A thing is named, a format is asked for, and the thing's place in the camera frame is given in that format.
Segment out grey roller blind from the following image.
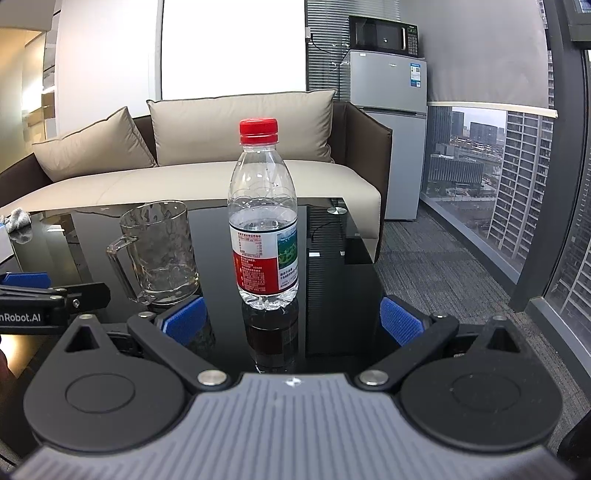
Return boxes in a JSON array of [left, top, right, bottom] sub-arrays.
[[418, 0, 557, 119]]

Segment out beige sofa cushion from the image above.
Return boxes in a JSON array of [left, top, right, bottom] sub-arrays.
[[32, 107, 158, 184], [147, 89, 338, 167]]

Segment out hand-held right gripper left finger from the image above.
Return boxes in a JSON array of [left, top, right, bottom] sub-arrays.
[[62, 296, 229, 393]]

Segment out black microwave oven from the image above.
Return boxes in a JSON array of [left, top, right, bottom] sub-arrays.
[[348, 15, 420, 58]]

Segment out silver refrigerator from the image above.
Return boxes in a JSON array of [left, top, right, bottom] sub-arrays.
[[341, 48, 428, 221]]

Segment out red bottle cap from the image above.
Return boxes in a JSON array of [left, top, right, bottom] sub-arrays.
[[239, 118, 280, 145]]

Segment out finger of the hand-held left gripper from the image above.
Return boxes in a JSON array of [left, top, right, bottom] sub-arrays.
[[0, 272, 52, 289], [0, 282, 112, 317]]

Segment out clear glass mug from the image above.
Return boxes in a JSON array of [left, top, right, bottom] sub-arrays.
[[106, 200, 200, 308]]

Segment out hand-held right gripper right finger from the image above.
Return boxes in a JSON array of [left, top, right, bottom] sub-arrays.
[[353, 296, 532, 393]]

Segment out beige and brown sofa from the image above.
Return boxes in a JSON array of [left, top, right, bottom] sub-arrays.
[[0, 100, 393, 265]]

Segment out dark framed screen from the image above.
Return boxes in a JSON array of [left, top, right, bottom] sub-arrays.
[[561, 0, 591, 43]]

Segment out grey cloth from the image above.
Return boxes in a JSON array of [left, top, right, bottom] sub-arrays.
[[1, 208, 33, 232]]

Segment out grey venetian blinds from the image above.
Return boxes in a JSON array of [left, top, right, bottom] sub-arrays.
[[305, 0, 400, 103]]

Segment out black power cable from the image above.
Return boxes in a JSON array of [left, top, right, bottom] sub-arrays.
[[305, 27, 352, 66]]

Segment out clear plastic water bottle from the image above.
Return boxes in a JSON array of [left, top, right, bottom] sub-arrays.
[[228, 134, 299, 310]]

